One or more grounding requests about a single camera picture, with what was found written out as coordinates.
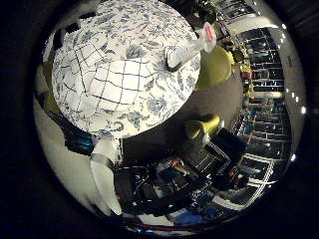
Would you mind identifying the clear spray bottle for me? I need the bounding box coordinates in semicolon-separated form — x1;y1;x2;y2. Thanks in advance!
164;21;217;73

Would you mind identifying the white cloth, black grid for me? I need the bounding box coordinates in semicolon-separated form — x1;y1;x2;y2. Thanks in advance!
53;42;158;118

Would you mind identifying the yellow-green chair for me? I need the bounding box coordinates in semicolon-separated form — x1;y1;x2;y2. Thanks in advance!
183;113;222;141
193;44;235;92
41;61;63;115

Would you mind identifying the blue floral white tablecloth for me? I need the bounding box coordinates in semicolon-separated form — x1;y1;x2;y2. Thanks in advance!
50;0;202;139

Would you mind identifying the dark metal storage shelving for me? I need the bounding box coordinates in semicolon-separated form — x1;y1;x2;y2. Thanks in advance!
228;26;295;203

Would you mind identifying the red cable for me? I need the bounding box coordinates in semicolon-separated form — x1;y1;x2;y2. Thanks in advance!
131;221;208;233

